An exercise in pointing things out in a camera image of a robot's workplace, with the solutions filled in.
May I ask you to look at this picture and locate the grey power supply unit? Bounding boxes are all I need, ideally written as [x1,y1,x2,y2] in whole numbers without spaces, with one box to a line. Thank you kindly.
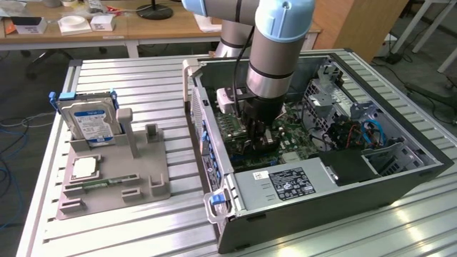
[228,157,338,211]

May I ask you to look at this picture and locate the hard disk with blue caddy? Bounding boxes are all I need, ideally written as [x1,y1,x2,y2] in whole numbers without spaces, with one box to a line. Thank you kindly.
[48,90,121,147]

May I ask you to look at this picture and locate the black office chair base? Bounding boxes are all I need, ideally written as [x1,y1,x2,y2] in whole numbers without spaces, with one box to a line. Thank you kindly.
[21,49,108,80]

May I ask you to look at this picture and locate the white square block with ring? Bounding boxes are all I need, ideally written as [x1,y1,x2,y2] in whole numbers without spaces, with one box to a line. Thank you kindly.
[57,15,93,36]

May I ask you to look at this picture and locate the white paper stack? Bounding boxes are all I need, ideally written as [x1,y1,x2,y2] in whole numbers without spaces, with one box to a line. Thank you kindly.
[194,13,224,33]

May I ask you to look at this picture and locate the blue data wire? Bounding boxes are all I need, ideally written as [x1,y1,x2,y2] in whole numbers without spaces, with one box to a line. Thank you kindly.
[359,120,389,147]

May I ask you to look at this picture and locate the white cardboard box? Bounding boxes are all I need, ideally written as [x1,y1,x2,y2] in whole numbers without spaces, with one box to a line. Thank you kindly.
[89,14,117,32]

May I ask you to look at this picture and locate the perforated metal drive cage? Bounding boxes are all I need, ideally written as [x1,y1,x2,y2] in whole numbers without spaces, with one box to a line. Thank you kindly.
[302,77,358,134]

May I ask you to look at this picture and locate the white table frame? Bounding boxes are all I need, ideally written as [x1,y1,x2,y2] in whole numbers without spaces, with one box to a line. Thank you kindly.
[390,0,457,73]

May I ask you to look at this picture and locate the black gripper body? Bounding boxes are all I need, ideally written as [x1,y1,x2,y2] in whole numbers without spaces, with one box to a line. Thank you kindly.
[239,96,285,153]

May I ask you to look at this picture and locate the green motherboard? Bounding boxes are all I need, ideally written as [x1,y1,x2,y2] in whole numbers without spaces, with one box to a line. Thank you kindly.
[213,107,322,172]

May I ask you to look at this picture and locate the low-profile graphics card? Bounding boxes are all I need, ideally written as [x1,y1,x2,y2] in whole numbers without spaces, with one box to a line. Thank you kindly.
[230,130,279,158]

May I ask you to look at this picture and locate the white box with black lid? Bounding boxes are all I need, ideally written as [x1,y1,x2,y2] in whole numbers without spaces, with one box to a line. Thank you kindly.
[10,16,48,35]

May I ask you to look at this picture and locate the silver CPU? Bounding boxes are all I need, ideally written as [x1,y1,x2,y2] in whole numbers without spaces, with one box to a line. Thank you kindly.
[70,157,102,180]

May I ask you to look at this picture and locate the blue floor cable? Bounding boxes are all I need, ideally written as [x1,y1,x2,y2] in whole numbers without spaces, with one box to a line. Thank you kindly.
[0,128,29,231]

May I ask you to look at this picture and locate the green RAM stick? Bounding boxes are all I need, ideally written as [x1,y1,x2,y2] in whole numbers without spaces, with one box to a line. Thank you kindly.
[69,178,138,191]

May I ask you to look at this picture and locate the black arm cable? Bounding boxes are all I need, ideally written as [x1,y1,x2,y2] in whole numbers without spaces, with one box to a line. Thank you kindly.
[232,24,255,118]

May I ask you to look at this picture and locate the open black PC case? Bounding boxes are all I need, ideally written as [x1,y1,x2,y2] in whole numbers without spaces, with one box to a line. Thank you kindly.
[181,52,454,254]

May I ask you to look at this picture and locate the wooden desk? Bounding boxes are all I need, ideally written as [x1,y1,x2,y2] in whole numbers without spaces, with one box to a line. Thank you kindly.
[0,0,322,58]

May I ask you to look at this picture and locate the grey parts rack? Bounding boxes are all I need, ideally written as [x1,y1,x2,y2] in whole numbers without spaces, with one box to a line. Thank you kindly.
[56,108,172,221]

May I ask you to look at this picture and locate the grey disk bay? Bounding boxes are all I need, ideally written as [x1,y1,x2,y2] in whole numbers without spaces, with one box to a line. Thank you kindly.
[361,141,429,177]

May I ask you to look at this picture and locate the wooden cabinet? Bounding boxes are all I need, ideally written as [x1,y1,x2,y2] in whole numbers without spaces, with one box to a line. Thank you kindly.
[310,0,410,62]

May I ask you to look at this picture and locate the black power adapter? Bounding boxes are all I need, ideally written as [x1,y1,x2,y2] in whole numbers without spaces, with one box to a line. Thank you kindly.
[383,52,403,65]

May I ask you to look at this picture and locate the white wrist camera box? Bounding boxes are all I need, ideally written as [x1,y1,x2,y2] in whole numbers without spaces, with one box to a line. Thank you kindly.
[216,87,250,115]

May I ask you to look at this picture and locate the black round monitor stand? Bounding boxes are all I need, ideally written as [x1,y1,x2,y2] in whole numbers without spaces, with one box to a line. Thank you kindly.
[137,0,174,20]

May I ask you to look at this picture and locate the black floor stand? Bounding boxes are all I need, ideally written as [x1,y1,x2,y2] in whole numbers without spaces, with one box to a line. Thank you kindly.
[405,80,457,108]

